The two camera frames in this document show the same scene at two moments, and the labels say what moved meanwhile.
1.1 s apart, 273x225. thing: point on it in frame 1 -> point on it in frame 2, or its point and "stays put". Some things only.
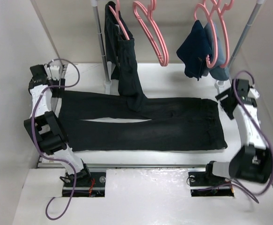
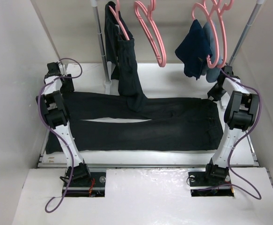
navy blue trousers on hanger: (194, 50) stays put
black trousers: (181, 124) stays put
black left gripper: (60, 84) -> (69, 86)
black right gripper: (223, 102) -> (211, 93)
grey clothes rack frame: (107, 84) stays put
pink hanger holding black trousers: (116, 13) stays put
